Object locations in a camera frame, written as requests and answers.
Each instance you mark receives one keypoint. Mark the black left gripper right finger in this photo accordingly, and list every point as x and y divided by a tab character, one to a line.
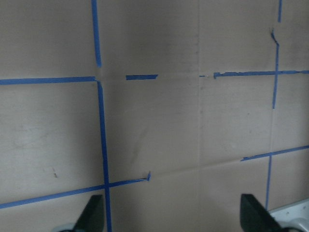
254	217

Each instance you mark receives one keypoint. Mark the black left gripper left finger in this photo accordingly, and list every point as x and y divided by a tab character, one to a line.
92	217

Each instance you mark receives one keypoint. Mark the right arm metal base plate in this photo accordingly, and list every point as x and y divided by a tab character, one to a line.
295	215

